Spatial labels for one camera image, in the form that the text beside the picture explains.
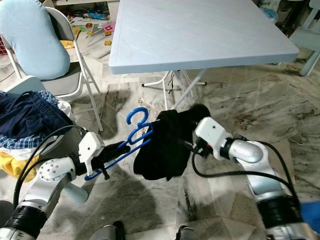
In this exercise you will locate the silver black robot leg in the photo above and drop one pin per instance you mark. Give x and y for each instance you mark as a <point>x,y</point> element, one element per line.
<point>107,232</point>
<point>187,234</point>

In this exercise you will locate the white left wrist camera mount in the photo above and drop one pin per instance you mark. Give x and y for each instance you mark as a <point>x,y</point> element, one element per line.
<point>91,147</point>

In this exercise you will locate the yellow toy block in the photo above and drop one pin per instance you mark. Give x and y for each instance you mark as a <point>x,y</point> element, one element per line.
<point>68,44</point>

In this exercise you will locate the white child chair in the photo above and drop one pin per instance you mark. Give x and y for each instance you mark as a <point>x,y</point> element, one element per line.
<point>307,37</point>

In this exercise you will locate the grey white folding chair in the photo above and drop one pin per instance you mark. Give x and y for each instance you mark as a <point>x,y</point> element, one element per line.
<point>70,25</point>

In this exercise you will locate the silver black robot right leg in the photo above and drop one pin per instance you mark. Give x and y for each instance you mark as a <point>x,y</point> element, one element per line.
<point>187,234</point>

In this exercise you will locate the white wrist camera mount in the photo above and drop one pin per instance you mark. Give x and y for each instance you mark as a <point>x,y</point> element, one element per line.
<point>212,132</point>
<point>91,147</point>

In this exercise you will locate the pink toy tile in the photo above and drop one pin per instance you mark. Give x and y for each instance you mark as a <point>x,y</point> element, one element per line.
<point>107,28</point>

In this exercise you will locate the light blue child chair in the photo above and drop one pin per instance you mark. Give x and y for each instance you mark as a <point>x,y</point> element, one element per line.
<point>27,85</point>

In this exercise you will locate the light blue plastic table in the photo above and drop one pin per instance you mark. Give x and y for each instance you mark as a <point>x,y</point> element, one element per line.
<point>200,35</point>

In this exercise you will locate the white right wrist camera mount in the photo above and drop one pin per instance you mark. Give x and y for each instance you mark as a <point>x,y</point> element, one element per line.
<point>212,132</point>

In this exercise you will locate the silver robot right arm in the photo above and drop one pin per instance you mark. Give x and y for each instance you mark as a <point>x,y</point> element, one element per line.
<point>255,155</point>

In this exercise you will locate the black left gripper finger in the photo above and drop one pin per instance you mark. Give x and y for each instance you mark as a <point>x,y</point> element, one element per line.
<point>131,144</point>

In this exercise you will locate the blue checkered shirt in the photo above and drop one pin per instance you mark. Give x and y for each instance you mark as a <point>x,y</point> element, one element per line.
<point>15,141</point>

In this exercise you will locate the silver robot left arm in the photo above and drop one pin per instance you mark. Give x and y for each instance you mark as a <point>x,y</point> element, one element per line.
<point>52,172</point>

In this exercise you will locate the light blue cloth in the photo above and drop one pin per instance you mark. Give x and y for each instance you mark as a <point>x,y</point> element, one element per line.
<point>35,40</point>

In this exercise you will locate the silver black robot left leg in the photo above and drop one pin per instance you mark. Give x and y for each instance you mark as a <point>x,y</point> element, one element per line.
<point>107,232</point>

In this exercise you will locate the blue plastic hanger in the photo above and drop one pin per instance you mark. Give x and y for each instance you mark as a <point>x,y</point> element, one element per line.
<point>125,152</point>
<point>137,109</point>

